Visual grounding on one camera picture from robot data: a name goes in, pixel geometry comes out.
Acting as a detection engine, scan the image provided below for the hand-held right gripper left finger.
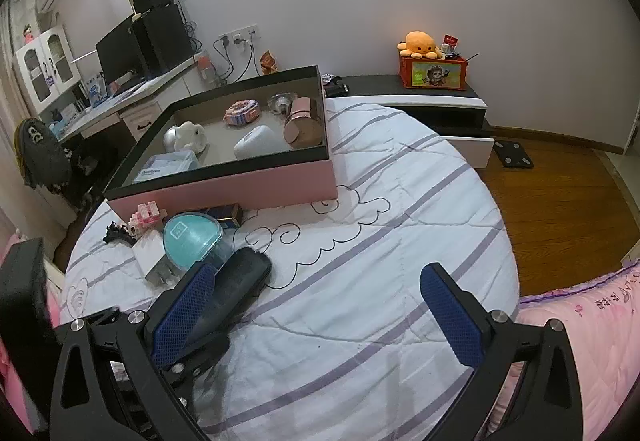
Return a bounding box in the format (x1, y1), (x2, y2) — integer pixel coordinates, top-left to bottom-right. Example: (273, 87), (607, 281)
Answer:
(49, 263), (217, 441)

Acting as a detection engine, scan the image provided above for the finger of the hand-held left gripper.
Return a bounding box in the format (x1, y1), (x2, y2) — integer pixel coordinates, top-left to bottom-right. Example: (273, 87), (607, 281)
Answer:
(165, 335), (232, 409)

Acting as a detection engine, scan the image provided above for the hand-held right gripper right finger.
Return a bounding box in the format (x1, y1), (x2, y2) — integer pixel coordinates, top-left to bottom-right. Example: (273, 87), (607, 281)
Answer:
(419, 263), (586, 441)

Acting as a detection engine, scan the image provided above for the black case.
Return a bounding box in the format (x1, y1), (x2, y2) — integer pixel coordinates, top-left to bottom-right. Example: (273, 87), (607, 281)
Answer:
(187, 246), (273, 347)

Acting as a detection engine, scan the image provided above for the clear pack of tissues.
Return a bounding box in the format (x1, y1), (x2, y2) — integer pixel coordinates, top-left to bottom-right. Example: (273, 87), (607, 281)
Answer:
(134, 151), (201, 185)

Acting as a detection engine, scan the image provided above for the white rabbit toy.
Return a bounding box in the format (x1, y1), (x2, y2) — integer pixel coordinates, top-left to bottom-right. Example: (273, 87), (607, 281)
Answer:
(164, 121), (209, 155)

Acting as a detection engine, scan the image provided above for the pink storage tray box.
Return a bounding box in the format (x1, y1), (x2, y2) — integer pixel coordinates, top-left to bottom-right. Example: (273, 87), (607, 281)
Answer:
(104, 65), (339, 225)

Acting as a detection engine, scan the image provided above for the white dispenser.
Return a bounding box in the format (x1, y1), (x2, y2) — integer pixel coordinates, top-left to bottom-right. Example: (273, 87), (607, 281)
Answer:
(233, 124), (278, 161)

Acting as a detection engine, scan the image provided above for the pink bead bracelet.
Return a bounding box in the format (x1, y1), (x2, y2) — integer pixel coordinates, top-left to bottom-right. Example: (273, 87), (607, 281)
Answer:
(224, 101), (260, 126)

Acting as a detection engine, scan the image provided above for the rose gold cylinder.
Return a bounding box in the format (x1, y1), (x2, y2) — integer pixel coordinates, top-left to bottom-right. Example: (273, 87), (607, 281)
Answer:
(283, 96), (323, 147)

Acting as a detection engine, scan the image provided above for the clear glass item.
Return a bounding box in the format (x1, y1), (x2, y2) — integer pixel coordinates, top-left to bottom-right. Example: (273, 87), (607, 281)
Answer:
(268, 91), (299, 115)

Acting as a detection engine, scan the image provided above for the pink pillow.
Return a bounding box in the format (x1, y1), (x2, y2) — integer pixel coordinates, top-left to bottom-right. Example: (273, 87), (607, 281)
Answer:
(44, 266), (64, 329)

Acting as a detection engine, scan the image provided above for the white charger plug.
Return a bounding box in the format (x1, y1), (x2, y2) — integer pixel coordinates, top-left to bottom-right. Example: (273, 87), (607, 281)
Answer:
(132, 233), (177, 290)

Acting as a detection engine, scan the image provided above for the teal round container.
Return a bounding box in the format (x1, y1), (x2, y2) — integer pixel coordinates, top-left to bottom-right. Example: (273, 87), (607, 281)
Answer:
(162, 212), (236, 275)

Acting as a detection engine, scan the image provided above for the black hair clip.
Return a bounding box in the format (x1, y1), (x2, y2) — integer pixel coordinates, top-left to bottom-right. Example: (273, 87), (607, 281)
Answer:
(102, 221), (134, 245)

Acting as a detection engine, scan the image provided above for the pink block toy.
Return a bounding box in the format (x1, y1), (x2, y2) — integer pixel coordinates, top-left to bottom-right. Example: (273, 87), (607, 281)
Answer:
(127, 202), (169, 238)

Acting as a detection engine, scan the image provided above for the white striped bedsheet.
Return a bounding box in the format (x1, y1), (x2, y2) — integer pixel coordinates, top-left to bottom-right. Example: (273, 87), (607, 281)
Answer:
(59, 96), (521, 441)

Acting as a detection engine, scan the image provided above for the dark blue small box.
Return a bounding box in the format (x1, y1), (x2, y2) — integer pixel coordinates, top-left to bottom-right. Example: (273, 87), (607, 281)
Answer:
(207, 204), (245, 229)

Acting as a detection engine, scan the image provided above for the pink printed quilt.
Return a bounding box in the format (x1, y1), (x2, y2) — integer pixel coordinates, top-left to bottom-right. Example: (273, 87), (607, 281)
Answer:
(480, 258), (640, 441)

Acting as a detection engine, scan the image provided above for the beige curtain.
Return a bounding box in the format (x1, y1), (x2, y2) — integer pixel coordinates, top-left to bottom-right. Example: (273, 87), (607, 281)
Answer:
(0, 0), (41, 234)

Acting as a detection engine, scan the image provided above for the black bathroom scale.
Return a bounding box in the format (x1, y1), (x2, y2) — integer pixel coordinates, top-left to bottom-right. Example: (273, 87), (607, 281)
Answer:
(492, 137), (535, 170)

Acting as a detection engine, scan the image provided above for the white desk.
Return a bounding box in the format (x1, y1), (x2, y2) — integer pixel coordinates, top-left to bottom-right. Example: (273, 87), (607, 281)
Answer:
(42, 54), (211, 157)

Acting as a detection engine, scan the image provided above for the black low cabinet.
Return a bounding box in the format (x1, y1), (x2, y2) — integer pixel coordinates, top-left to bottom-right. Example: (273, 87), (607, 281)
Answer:
(324, 74), (496, 170)

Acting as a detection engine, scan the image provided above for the blue box on desk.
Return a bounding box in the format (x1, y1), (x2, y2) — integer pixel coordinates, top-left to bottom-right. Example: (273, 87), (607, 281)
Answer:
(85, 78), (110, 108)

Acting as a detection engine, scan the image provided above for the red printed box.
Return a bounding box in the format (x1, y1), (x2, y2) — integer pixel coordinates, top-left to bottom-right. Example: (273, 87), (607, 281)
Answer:
(398, 52), (471, 92)

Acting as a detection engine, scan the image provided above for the bottle with orange cap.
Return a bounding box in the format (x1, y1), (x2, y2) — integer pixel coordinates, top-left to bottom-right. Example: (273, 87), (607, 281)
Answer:
(196, 52), (217, 85)

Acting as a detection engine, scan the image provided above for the white glass-door cabinet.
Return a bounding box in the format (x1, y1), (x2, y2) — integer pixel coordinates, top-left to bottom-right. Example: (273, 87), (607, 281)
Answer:
(12, 26), (81, 105)

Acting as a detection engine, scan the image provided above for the small patterned pouch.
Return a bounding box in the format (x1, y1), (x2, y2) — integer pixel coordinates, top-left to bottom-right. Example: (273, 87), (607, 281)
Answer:
(322, 72), (349, 97)

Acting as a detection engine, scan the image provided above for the black computer monitor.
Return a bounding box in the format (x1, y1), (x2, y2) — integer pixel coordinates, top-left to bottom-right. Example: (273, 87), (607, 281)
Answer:
(95, 15), (149, 85)

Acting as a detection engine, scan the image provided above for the orange octopus plush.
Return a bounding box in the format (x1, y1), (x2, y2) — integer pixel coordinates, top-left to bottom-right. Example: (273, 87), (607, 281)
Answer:
(397, 31), (444, 60)

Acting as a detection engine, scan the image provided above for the black computer tower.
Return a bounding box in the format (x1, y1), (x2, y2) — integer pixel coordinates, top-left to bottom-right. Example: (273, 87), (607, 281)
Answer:
(131, 2), (195, 74)

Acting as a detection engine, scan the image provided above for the black power cable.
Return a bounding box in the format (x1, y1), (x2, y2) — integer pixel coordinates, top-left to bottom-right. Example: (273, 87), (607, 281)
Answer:
(212, 34), (256, 85)

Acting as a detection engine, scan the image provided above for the white wall power outlet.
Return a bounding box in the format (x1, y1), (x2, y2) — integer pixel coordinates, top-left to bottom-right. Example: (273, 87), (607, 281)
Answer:
(216, 24), (261, 47)

